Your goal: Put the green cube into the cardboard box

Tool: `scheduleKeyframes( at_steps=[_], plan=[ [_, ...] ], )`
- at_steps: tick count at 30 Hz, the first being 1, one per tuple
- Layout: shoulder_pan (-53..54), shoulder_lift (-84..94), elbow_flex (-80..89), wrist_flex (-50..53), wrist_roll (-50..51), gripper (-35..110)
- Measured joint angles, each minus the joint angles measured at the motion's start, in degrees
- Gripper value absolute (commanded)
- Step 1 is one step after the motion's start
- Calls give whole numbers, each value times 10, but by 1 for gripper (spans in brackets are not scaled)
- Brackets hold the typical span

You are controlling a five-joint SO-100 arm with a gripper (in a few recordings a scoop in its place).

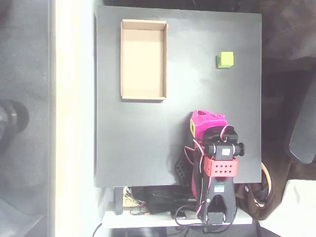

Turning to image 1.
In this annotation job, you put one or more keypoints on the green cube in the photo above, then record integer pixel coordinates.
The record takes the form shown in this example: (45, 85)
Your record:
(227, 59)

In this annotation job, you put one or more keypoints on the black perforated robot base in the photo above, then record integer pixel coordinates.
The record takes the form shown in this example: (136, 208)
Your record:
(181, 170)

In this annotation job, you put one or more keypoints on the black office chair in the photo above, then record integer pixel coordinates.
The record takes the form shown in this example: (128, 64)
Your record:
(303, 138)

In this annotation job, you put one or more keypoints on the black table clamp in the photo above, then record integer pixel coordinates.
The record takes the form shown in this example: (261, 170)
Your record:
(119, 201)

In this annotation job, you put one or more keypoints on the small black plug connector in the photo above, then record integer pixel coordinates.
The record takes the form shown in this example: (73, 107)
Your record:
(180, 215)

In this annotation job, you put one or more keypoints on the open cardboard box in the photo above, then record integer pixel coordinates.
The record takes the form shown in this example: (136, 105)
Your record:
(143, 61)

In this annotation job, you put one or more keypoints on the dark brown cloth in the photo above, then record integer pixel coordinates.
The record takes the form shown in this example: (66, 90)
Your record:
(291, 37)

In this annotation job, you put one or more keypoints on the brown bag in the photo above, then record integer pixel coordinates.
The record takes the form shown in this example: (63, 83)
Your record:
(251, 202)

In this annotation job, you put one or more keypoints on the small beige controller board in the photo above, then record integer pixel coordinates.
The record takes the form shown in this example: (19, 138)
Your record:
(129, 201)

